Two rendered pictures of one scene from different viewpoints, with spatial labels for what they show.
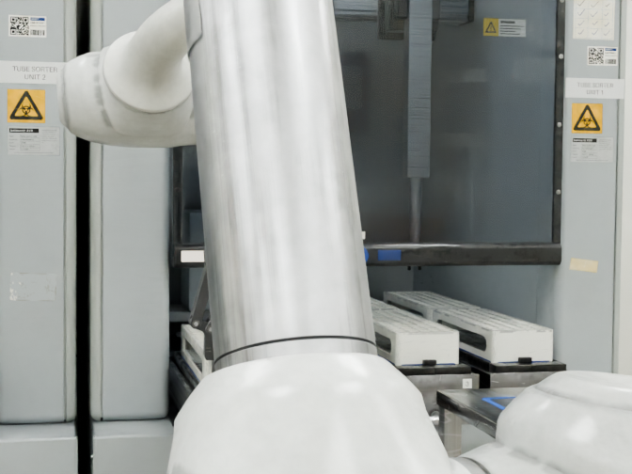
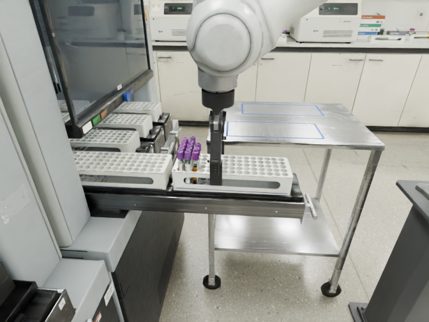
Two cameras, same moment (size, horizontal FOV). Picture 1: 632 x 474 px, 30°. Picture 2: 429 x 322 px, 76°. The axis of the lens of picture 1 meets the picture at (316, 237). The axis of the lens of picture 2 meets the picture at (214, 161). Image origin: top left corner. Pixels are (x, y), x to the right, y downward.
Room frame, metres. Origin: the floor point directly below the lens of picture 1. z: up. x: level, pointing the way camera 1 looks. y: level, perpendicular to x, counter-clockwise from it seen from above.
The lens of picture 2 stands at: (1.25, 0.66, 1.23)
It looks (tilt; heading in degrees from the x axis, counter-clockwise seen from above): 30 degrees down; 287
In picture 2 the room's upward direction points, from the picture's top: straight up
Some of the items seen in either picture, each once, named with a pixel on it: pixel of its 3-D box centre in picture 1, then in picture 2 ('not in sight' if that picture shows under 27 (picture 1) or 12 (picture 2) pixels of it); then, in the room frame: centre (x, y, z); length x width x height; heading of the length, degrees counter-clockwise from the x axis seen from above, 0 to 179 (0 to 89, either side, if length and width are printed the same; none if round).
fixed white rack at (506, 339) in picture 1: (488, 337); (124, 112); (1.93, -0.29, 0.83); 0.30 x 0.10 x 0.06; 13
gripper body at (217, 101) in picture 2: not in sight; (218, 107); (1.42, 0.07, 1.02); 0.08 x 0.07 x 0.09; 103
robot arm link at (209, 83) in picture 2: not in sight; (218, 75); (1.42, 0.07, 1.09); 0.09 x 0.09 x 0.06
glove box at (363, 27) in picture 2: not in sight; (366, 27); (0.66, -2.93, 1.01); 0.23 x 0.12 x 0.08; 12
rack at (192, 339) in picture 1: (226, 357); (115, 170); (1.69, 0.13, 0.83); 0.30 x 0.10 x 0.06; 13
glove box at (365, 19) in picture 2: not in sight; (371, 18); (0.64, -2.93, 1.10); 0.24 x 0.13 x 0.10; 11
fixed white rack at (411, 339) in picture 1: (400, 339); (110, 126); (1.90, -0.14, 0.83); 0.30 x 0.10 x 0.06; 13
